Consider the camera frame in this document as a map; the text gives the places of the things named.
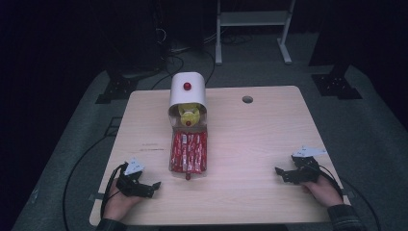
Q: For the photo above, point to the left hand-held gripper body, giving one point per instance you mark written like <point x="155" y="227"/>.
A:
<point x="132" y="184"/>

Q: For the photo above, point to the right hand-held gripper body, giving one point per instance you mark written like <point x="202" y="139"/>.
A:
<point x="306" y="168"/>

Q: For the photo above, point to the person's left hand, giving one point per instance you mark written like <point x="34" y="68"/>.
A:
<point x="120" y="203"/>

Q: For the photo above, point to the person's right hand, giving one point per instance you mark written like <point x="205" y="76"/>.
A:
<point x="324" y="192"/>

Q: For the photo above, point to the pile of red packets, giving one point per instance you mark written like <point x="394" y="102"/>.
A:
<point x="188" y="150"/>

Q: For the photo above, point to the yellow plastic object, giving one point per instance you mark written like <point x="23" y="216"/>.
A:
<point x="189" y="114"/>

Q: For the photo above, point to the black stand base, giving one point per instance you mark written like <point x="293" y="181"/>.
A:
<point x="335" y="85"/>
<point x="117" y="89"/>

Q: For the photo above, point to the grey table edge bracket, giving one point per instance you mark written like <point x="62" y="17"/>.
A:
<point x="96" y="197"/>
<point x="348" y="193"/>

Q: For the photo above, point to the white metal table frame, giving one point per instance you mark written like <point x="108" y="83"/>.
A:
<point x="253" y="17"/>

